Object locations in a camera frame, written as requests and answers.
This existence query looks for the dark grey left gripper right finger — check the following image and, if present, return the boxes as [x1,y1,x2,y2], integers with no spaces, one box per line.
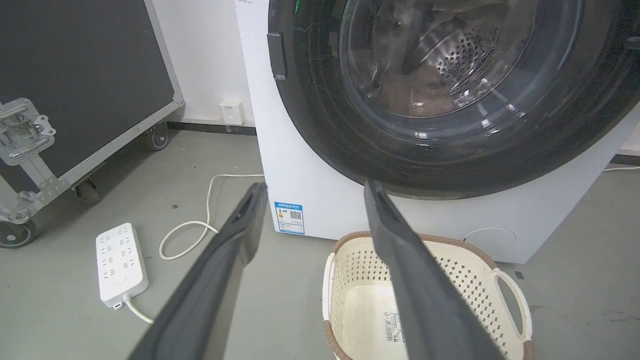
[363,180,506,360]

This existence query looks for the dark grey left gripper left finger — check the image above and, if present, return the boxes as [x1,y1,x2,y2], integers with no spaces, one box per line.
[127,182,269,360]

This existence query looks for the white front-load washing machine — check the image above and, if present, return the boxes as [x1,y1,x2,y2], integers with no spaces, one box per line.
[235,0,640,265]

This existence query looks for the round black washing machine door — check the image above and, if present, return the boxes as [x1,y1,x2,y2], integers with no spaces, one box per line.
[267,0,640,201]

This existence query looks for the white plastic laundry basket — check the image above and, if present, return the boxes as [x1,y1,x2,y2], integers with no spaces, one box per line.
[322,231,535,360]

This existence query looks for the white power strip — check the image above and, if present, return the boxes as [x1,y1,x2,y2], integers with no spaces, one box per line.
[95,222,150,311]

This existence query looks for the blue energy label sticker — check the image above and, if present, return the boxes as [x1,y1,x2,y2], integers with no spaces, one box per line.
[274,201,305,236]

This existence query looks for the black flight case with wheels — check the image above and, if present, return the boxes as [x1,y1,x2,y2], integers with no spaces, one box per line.
[0,0,185,249]

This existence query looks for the white power cable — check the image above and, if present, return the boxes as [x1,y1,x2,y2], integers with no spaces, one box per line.
[123,173,266,325]

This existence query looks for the white wall socket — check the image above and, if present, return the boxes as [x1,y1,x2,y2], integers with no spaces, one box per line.
[220,100,245,126]

